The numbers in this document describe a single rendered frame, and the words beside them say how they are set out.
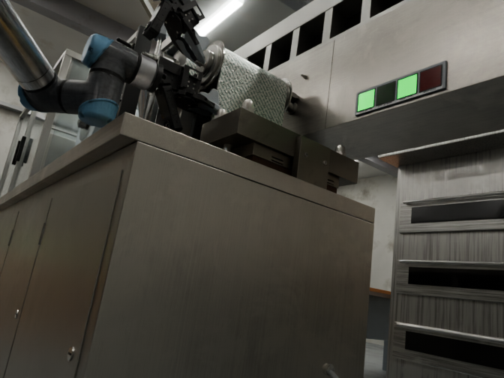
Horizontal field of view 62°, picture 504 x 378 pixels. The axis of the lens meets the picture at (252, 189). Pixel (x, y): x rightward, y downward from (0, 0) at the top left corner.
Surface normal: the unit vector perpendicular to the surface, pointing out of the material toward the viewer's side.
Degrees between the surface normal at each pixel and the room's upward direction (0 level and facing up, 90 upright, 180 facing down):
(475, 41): 90
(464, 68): 90
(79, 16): 90
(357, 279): 90
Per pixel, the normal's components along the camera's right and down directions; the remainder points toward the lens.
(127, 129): 0.62, -0.11
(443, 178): -0.79, -0.26
